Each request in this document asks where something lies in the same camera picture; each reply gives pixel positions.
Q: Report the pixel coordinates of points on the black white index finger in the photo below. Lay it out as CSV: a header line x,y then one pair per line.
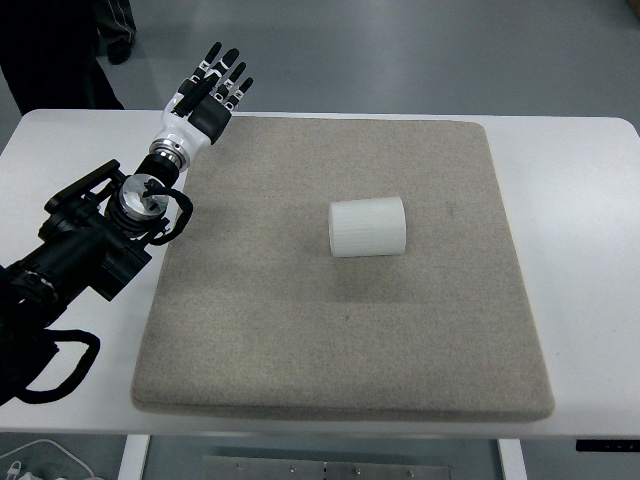
x,y
202,68

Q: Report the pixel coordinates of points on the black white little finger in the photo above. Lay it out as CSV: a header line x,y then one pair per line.
x,y
236,96

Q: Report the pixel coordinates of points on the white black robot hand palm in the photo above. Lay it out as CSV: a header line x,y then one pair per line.
x,y
180,140

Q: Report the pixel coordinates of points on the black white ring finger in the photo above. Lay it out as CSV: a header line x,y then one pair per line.
x,y
226,87

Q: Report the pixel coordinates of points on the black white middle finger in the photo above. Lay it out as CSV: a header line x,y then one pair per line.
x,y
222,67

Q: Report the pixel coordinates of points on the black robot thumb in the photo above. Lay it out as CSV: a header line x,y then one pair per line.
x,y
193,92

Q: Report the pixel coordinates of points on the white ribbed cup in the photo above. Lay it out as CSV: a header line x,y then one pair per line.
x,y
367,227

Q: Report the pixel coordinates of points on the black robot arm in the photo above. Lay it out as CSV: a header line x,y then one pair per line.
x,y
100,226

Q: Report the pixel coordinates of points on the person in dark trousers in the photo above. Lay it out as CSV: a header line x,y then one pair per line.
x,y
49,52

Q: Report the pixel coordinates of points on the beige felt mat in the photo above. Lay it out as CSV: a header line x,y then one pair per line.
x,y
254,317

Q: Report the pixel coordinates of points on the metal plate under table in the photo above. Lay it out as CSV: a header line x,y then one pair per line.
x,y
227,467

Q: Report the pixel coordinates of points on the black table control panel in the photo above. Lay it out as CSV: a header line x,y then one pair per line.
x,y
608,445

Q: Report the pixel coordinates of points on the white table leg frame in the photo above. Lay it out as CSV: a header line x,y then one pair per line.
x,y
134,457

